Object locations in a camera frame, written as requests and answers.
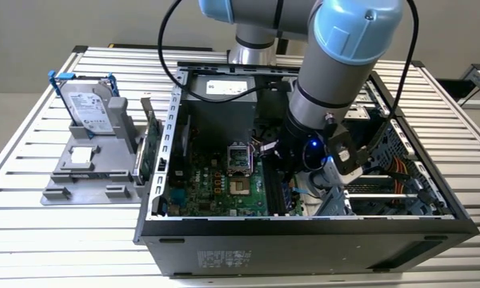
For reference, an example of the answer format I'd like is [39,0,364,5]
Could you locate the grey power supply unit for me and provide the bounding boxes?
[181,74,261,151]

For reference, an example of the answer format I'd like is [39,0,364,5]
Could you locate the silver CPU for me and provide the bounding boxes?
[69,146,93,163]

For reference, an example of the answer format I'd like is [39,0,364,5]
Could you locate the orange yellow red wire bundle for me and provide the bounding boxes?
[386,155,413,205]

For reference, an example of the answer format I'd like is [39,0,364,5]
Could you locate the CPU socket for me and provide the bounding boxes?
[229,178,253,197]

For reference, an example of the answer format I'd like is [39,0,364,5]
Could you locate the grey plastic parts rack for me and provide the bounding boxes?
[39,95,150,206]

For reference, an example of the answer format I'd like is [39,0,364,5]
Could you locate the black expansion slot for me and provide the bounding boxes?
[169,149,189,188]

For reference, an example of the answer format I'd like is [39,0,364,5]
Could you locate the green graphics card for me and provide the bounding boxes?
[130,92,162,185]

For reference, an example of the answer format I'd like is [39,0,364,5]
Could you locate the metal disk bay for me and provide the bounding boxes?
[314,175,421,217]

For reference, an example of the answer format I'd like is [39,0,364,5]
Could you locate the green motherboard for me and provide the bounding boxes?
[158,148,305,217]

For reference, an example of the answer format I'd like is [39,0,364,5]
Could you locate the black camera cable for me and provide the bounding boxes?
[382,0,420,130]
[157,0,293,103]

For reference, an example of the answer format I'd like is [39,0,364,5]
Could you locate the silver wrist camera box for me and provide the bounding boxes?
[318,155,365,186]

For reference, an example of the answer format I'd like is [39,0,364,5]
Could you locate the hard disk in blue carrier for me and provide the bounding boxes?
[46,70,122,139]

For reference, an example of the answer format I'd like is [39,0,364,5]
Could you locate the black camera bracket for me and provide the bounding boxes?
[325,125,370,175]

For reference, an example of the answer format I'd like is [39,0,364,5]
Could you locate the dark blue RAM stick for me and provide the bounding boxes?
[280,179,296,214]

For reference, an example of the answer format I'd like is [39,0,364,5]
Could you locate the metal drive cage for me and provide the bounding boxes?
[342,71,389,121]

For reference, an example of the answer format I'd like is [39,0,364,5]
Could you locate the metal socket cover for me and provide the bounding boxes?
[226,140,252,176]

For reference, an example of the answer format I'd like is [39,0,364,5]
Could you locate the black rectangular block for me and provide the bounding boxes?
[434,78,476,101]

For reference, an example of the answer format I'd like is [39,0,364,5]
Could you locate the blue expansion slot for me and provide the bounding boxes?
[169,189,185,208]

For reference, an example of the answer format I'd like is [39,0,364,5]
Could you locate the black open PC case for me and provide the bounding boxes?
[131,61,480,279]

